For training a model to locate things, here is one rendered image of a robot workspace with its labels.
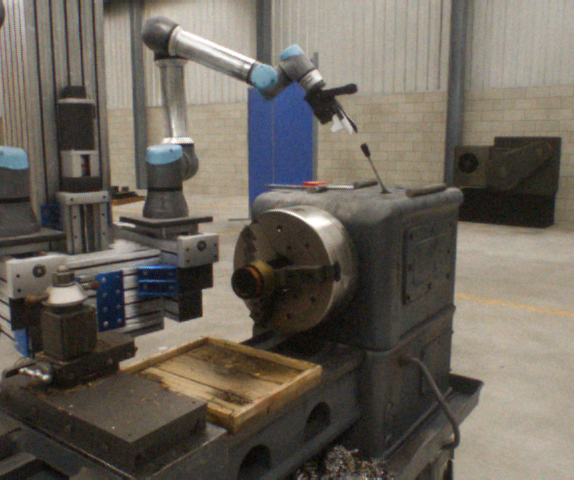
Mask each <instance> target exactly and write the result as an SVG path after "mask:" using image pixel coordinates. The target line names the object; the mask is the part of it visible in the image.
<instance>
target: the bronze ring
mask: <svg viewBox="0 0 574 480"><path fill-rule="evenodd" d="M274 286H275V276H274V273H273V267H272V266H270V265H269V264H268V263H266V262H265V261H263V260H260V259H255V260H252V261H250V262H249V263H247V264H244V265H242V266H241V267H239V268H237V269H236V270H234V271H233V273H232V275H231V287H232V290H233V292H234V293H235V295H236V296H237V297H239V298H241V299H256V298H264V297H267V296H269V295H270V294H271V293H272V291H273V289H274Z"/></svg>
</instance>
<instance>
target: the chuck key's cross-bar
mask: <svg viewBox="0 0 574 480"><path fill-rule="evenodd" d="M313 187H315V186H289V185H264V188H268V189H293V190H307V188H313ZM326 190H338V191H354V190H355V187H345V186H326Z"/></svg>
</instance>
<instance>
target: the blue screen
mask: <svg viewBox="0 0 574 480"><path fill-rule="evenodd" d="M309 61H310V62H311V63H312V65H313V66H314V67H315V69H316V70H317V71H318V52H314V53H313V58H312V59H310V60H309ZM305 95H307V93H305V92H304V91H303V90H302V88H301V87H300V85H298V84H297V83H296V81H294V82H293V83H292V84H291V85H288V86H287V87H286V88H285V89H283V90H282V91H281V92H280V93H278V94H277V96H276V97H273V98H272V99H271V100H269V101H266V100H264V99H263V98H262V96H261V95H260V94H259V93H258V90H257V88H253V89H251V88H248V125H247V171H248V218H244V219H227V221H245V220H251V205H252V204H253V202H254V200H255V199H256V198H257V197H258V196H259V195H261V194H262V193H269V190H275V189H268V188H264V185H289V186H302V183H308V182H317V159H318V119H317V118H316V116H315V115H314V114H313V110H312V108H311V107H310V106H309V104H308V103H307V102H306V101H305V100H304V99H303V97H304V96H305Z"/></svg>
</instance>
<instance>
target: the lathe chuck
mask: <svg viewBox="0 0 574 480"><path fill-rule="evenodd" d="M291 209H299V210H303V211H304V212H298V211H293V210H291ZM255 218H256V220H257V222H258V223H259V225H260V227H261V229H262V230H263V232H264V234H265V236H266V237H267V239H268V241H269V242H270V243H271V245H272V247H273V249H274V250H275V252H276V254H282V255H284V256H282V257H281V258H280V259H278V260H277V261H276V262H274V263H272V264H270V266H272V267H273V269H276V268H280V267H283V266H286V260H287V257H288V258H289V259H290V261H291V262H292V264H293V265H332V264H335V263H337V272H338V278H337V281H336V280H332V281H329V280H326V281H324V282H321V283H319V284H299V285H288V288H287V289H282V290H280V292H279V295H278V298H277V300H276V303H275V306H274V309H273V311H272V314H271V317H270V319H269V322H268V325H267V327H268V328H270V329H272V330H275V331H278V332H281V333H289V334H292V333H300V332H303V331H306V330H308V329H310V328H312V327H314V326H316V325H318V324H321V323H323V322H325V321H327V320H329V319H330V318H332V317H333V316H334V315H336V314H337V313H338V312H339V311H340V309H341V308H342V307H343V305H344V304H345V302H346V300H347V298H348V295H349V293H350V289H351V285H352V276H353V269H352V260H351V255H350V252H349V249H348V246H347V244H346V241H345V240H344V238H343V237H342V235H341V233H340V232H339V231H338V229H337V228H336V227H335V226H334V224H333V223H332V222H331V221H329V220H328V219H327V218H326V217H324V216H323V215H321V214H320V213H318V212H316V211H314V210H311V209H308V208H303V207H291V208H284V209H278V210H272V211H267V212H263V213H261V214H259V215H257V216H255ZM245 246H246V244H245V242H244V240H243V239H242V238H241V236H240V235H239V237H238V239H237V241H236V244H235V248H234V253H233V271H234V270H236V269H237V268H239V267H241V266H242V265H244V264H245V263H244V262H243V260H244V259H245V258H246V257H247V256H246V254H245V253H244V251H243V248H244V247H245ZM334 261H335V262H334ZM334 309H336V310H335V311H334V313H333V314H332V315H330V316H329V317H328V318H326V317H327V316H328V314H329V313H330V312H331V311H332V310H334Z"/></svg>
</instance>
